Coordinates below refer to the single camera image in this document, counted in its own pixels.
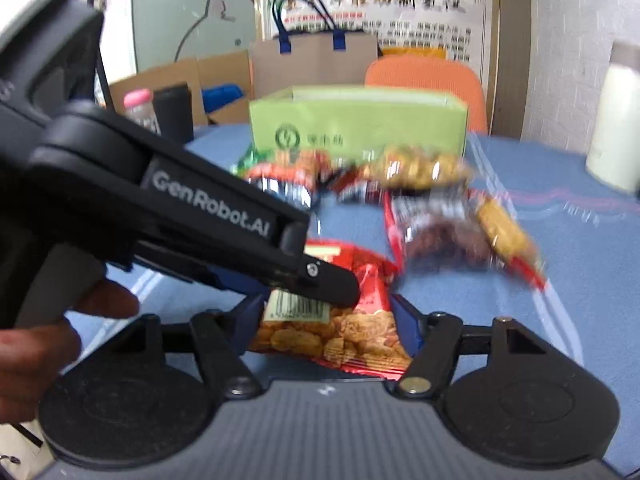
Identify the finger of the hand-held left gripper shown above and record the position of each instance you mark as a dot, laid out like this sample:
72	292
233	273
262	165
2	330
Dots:
330	285

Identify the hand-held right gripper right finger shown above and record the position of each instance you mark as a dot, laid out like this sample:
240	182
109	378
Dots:
405	325

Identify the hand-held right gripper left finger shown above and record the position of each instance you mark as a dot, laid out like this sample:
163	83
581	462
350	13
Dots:
250	322

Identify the red peanut snack packet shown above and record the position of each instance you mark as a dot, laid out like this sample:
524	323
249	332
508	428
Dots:
370	320

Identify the green cardboard box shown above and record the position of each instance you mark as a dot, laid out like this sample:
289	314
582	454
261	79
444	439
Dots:
360	125

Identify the red packet with brown snacks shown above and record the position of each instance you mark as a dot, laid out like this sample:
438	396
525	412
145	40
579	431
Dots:
440	240

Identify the person's left hand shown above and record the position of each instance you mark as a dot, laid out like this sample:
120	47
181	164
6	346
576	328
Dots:
30	360

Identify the pink-lidded bottle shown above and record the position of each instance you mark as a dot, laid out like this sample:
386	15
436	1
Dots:
140	105

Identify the dark red cookie packet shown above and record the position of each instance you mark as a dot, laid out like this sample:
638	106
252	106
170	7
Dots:
362	187

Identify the black bin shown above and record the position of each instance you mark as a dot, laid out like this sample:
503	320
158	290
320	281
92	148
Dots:
172	110

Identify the silver and red snack packet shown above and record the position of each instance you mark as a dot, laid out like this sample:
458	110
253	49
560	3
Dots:
285	180

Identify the yellow biscuit packet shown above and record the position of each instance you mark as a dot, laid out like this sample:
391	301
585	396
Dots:
505	235

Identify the brown cardboard box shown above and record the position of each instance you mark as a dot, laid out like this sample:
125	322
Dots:
175	72

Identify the yellow nut snack packet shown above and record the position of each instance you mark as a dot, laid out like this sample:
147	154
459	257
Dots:
420	167

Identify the dark green snack packet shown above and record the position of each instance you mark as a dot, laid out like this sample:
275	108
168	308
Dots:
250	160

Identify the blue plastic item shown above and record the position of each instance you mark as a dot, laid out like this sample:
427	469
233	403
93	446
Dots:
225	97

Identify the orange chair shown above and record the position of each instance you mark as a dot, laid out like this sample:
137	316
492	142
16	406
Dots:
425	85

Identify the white thermos jug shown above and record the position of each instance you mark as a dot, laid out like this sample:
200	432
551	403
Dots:
617	125

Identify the wall poster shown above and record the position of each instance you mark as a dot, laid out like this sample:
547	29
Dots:
425	20

